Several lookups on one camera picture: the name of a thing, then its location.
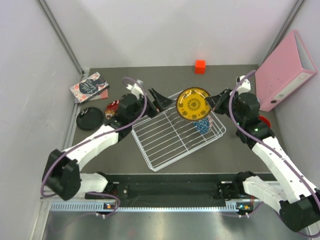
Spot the black plate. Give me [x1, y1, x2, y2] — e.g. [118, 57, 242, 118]
[76, 107, 104, 131]

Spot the yellow patterned plate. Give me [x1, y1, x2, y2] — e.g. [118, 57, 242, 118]
[175, 87, 211, 122]

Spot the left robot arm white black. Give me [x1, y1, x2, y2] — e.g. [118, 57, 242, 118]
[42, 88, 174, 201]

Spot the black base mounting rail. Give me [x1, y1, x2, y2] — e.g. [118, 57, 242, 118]
[102, 173, 249, 208]

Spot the pink ring binder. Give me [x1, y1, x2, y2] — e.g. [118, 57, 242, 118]
[255, 30, 318, 112]

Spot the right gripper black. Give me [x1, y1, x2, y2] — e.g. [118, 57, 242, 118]
[205, 88, 244, 127]

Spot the aluminium frame post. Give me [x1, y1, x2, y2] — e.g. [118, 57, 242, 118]
[265, 0, 307, 59]
[35, 0, 85, 76]

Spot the aluminium frame post right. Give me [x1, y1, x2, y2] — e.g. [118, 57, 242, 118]
[265, 0, 307, 59]

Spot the pink book underneath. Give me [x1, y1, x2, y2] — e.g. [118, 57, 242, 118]
[89, 89, 109, 101]

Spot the Little Women book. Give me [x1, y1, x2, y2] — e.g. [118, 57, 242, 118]
[70, 72, 110, 104]

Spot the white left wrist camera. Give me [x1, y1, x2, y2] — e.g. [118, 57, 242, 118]
[123, 78, 144, 99]

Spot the white wire dish rack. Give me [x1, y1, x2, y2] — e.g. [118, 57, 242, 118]
[131, 104, 227, 172]

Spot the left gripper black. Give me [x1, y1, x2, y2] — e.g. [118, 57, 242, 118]
[129, 88, 175, 124]

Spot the aluminium frame post left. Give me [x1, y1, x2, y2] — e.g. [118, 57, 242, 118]
[35, 0, 85, 76]

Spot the blue white patterned bowl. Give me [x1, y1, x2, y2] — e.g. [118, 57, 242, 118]
[193, 116, 211, 135]

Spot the red floral plate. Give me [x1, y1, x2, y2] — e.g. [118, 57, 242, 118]
[104, 100, 120, 120]

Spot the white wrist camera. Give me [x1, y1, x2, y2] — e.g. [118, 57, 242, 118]
[123, 78, 144, 99]
[236, 75, 251, 95]

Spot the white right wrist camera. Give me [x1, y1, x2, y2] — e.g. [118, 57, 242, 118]
[236, 75, 251, 95]

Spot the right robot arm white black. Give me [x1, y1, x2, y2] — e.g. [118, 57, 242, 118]
[205, 88, 320, 232]

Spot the orange cube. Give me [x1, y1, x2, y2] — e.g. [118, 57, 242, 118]
[194, 59, 206, 75]

